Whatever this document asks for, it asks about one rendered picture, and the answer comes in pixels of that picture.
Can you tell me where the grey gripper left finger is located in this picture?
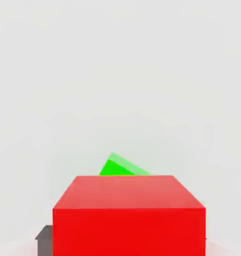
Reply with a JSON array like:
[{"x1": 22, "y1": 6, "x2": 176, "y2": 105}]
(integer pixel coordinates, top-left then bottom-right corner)
[{"x1": 15, "y1": 224, "x2": 54, "y2": 256}]

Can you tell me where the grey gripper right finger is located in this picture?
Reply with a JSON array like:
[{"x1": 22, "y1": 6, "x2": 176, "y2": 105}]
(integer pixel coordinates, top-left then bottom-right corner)
[{"x1": 205, "y1": 237, "x2": 228, "y2": 256}]

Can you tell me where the small red cube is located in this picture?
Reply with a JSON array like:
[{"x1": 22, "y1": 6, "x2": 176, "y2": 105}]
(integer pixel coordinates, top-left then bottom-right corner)
[{"x1": 52, "y1": 175, "x2": 207, "y2": 256}]

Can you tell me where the small green cube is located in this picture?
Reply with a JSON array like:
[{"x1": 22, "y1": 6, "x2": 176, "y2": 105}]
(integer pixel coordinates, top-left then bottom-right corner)
[{"x1": 98, "y1": 151, "x2": 152, "y2": 177}]

